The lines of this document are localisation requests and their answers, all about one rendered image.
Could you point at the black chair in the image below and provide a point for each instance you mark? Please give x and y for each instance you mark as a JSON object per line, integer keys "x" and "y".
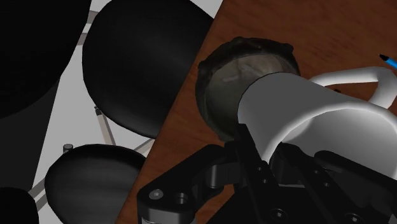
{"x": 90, "y": 186}
{"x": 139, "y": 62}
{"x": 34, "y": 46}

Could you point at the dark brown bowl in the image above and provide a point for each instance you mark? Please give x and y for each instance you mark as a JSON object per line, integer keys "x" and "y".
{"x": 221, "y": 93}

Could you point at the blue pen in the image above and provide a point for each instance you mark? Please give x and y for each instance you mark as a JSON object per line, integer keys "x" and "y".
{"x": 390, "y": 60}

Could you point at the white mug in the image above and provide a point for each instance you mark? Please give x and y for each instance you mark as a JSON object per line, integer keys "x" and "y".
{"x": 297, "y": 105}

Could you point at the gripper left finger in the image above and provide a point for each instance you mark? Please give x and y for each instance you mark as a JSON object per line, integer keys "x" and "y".
{"x": 173, "y": 198}

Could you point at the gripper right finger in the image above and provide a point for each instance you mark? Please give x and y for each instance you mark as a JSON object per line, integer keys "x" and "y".
{"x": 328, "y": 186}

